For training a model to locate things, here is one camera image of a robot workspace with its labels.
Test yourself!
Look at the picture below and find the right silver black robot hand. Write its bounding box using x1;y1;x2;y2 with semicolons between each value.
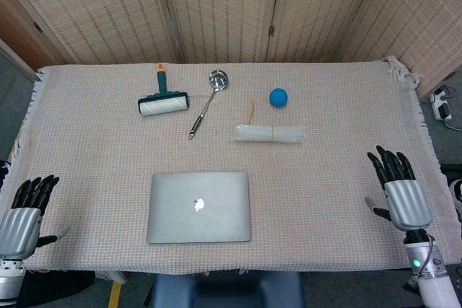
364;145;433;232

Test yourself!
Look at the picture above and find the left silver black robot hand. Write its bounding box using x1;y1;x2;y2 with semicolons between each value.
0;175;71;261

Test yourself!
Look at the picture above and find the silver laptop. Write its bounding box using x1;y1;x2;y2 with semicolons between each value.
146;171;253;245

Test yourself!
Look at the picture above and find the white power strip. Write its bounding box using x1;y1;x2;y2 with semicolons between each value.
428;86;453;121

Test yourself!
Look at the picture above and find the bundle of clear straws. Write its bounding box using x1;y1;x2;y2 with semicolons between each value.
232;123;307;144

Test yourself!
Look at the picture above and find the blue ball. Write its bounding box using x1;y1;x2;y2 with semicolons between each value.
269;87;289;109

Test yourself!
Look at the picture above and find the beige woven tablecloth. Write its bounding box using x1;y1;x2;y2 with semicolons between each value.
0;56;462;276

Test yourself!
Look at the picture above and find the teal lint roller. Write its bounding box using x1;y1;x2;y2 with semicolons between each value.
137;63;190;118

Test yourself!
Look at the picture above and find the woven folding screen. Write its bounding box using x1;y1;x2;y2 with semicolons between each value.
0;0;462;100

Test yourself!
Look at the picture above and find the steel ladle black handle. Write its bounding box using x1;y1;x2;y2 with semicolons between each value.
188;69;230;141

